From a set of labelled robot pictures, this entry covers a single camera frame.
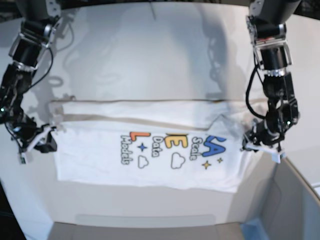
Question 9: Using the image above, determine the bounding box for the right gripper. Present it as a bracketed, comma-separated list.
[9, 119, 58, 164]

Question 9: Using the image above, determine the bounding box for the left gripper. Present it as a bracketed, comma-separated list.
[241, 119, 286, 163]

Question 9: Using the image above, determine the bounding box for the white printed t-shirt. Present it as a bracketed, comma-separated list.
[49, 99, 263, 193]

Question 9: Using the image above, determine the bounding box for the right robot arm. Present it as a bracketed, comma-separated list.
[0, 0, 63, 165]

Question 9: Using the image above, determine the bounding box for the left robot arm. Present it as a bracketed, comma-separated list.
[242, 0, 301, 164]

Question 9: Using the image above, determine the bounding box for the grey bin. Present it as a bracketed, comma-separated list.
[226, 153, 320, 240]

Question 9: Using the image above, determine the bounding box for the grey front tray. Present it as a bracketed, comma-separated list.
[48, 214, 245, 240]

